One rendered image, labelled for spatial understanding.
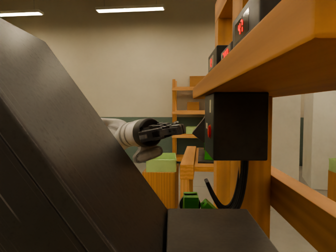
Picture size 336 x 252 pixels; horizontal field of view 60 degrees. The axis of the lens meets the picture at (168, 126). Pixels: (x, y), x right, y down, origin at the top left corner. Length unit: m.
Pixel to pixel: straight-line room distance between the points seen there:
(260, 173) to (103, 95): 7.51
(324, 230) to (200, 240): 0.24
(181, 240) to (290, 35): 0.40
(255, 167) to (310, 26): 0.72
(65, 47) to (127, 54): 1.76
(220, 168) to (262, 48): 1.07
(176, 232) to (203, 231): 0.05
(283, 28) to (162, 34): 7.88
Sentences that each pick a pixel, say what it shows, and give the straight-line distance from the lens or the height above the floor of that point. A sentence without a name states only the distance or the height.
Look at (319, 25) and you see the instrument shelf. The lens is 0.18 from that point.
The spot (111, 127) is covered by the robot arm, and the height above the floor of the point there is 1.41.
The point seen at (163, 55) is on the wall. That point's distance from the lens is 7.97.
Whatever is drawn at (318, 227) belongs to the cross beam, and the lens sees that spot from 0.67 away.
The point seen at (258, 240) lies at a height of 1.24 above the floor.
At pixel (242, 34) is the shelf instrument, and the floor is 1.57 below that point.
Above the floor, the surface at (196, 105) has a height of 1.56.
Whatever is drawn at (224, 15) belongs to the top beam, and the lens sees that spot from 1.31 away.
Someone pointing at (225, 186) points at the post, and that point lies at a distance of 1.33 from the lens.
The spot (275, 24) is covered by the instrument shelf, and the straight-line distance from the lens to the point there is 0.24.
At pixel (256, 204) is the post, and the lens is 0.91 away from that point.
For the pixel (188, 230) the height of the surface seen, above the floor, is 1.24.
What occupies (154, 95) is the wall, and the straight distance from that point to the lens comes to 7.88.
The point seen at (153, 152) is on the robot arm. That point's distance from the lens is 0.80.
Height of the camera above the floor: 1.46
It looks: 3 degrees down
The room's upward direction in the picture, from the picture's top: straight up
